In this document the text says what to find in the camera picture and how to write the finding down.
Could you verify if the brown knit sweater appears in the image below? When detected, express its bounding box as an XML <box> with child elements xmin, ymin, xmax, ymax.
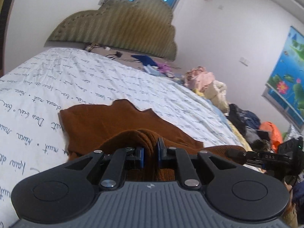
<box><xmin>58</xmin><ymin>98</ymin><xmax>253</xmax><ymax>183</ymax></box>

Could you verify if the black dark clothes pile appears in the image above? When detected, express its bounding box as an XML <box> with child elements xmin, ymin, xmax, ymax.
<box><xmin>227</xmin><ymin>104</ymin><xmax>272</xmax><ymax>152</ymax></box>

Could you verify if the orange garment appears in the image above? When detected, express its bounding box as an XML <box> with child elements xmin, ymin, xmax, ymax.
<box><xmin>259</xmin><ymin>121</ymin><xmax>283</xmax><ymax>153</ymax></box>

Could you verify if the yellow blanket edge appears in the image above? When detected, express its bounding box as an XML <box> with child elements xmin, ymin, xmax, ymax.
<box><xmin>227</xmin><ymin>120</ymin><xmax>252</xmax><ymax>151</ymax></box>

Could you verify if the white script-print bed quilt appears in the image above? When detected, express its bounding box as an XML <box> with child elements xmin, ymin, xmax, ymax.
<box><xmin>1</xmin><ymin>48</ymin><xmax>240</xmax><ymax>227</ymax></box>

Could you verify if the cream crumpled garment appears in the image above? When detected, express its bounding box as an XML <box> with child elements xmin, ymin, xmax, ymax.
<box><xmin>203</xmin><ymin>80</ymin><xmax>230</xmax><ymax>115</ymax></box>

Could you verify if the pink crumpled garment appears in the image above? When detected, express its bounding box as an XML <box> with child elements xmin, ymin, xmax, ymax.
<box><xmin>184</xmin><ymin>66</ymin><xmax>215</xmax><ymax>92</ymax></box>

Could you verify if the purple garment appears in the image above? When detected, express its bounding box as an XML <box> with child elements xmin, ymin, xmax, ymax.
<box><xmin>157</xmin><ymin>63</ymin><xmax>174</xmax><ymax>76</ymax></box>

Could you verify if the dark blue garment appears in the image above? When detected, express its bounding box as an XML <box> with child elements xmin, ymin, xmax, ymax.
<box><xmin>131</xmin><ymin>55</ymin><xmax>158</xmax><ymax>67</ymax></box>

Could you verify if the olive padded headboard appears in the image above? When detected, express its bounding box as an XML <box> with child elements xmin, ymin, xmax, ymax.
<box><xmin>47</xmin><ymin>0</ymin><xmax>177</xmax><ymax>61</ymax></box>

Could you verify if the gold tower air conditioner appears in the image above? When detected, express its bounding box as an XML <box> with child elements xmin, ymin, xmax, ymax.
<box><xmin>0</xmin><ymin>0</ymin><xmax>14</xmax><ymax>77</ymax></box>

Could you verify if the lotus pond wall poster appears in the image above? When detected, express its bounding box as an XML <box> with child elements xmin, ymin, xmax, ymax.
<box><xmin>263</xmin><ymin>27</ymin><xmax>303</xmax><ymax>131</ymax></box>

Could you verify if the white wall switch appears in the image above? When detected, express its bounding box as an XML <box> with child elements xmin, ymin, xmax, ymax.
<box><xmin>239</xmin><ymin>57</ymin><xmax>249</xmax><ymax>67</ymax></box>

